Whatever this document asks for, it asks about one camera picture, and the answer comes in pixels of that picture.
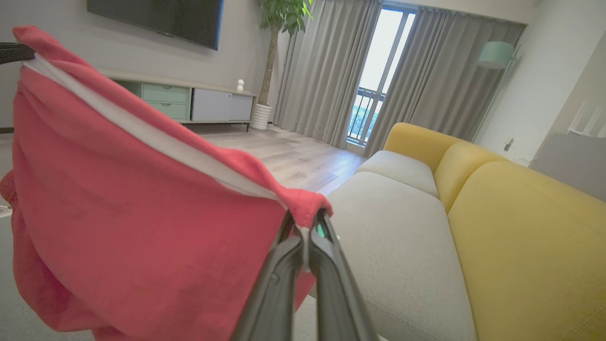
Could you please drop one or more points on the black wall television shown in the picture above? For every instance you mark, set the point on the black wall television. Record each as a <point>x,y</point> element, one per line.
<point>161,16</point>

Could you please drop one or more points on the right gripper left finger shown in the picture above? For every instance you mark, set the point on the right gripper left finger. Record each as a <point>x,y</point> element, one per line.
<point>274,293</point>

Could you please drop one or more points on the grey upholstered furniture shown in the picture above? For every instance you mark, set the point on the grey upholstered furniture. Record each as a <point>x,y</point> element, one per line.
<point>573,161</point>

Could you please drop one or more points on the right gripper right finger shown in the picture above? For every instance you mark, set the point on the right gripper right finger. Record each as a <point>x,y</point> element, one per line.
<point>336,293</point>

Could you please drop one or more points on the yellow sofa back cushion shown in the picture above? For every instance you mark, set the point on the yellow sofa back cushion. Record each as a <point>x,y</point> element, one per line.
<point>535,255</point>
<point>412,142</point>
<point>468,166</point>

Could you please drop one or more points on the white ribbed plant pot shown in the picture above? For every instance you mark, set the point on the white ribbed plant pot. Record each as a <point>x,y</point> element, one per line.
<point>261,116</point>

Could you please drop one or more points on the mint green floor lamp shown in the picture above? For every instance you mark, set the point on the mint green floor lamp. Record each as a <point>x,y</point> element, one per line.
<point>495,54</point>

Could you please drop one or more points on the glass balcony door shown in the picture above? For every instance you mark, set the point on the glass balcony door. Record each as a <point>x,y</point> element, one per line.
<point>383,52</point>

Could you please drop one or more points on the low television cabinet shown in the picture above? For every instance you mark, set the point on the low television cabinet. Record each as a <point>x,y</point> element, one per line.
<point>208,104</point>

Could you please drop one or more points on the red and white basketball jersey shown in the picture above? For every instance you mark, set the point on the red and white basketball jersey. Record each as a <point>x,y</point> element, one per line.
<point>118,213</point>

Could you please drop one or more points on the green indoor tree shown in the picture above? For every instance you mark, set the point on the green indoor tree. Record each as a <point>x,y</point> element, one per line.
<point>281,19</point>

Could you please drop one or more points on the grey curtain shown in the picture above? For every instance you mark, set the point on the grey curtain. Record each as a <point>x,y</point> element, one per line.
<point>450,80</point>
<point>326,71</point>

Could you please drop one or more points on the small white figurine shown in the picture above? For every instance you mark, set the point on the small white figurine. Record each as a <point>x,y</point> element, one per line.
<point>240,85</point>

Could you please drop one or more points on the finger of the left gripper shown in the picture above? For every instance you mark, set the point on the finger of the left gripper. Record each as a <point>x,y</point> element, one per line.
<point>14,53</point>

